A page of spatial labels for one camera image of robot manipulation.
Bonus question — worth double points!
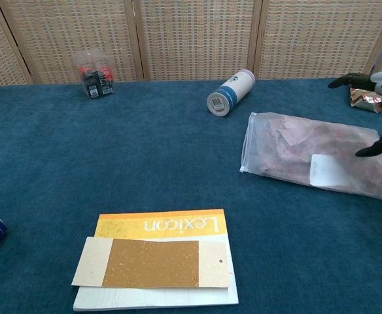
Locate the white blue cylindrical tumbler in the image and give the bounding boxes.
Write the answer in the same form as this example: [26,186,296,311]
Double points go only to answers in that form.
[206,69,256,116]

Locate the clear plastic box black items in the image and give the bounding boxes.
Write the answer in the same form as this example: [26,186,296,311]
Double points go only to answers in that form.
[73,48,115,99]

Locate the yellow Lexicon notepad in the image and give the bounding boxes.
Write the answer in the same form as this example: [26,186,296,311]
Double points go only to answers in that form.
[73,209,239,312]

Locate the pink cloth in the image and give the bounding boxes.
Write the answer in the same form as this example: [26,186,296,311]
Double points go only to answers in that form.
[262,116,382,194]

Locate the brown sandpaper cardboard card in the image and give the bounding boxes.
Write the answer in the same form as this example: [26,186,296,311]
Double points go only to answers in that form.
[71,236,233,290]

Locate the transparent plastic zip bag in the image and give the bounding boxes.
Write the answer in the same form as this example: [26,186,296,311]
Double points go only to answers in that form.
[239,112,382,202]

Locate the gold foil snack packet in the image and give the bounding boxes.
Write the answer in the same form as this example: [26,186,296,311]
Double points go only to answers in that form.
[349,86,382,114]

